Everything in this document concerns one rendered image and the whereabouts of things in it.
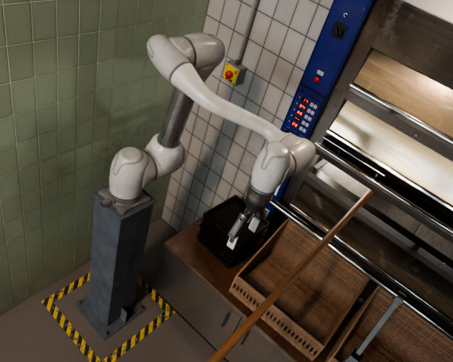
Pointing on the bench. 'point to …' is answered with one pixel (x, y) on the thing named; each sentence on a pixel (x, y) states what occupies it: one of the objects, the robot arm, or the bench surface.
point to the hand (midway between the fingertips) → (241, 236)
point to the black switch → (339, 30)
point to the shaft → (285, 284)
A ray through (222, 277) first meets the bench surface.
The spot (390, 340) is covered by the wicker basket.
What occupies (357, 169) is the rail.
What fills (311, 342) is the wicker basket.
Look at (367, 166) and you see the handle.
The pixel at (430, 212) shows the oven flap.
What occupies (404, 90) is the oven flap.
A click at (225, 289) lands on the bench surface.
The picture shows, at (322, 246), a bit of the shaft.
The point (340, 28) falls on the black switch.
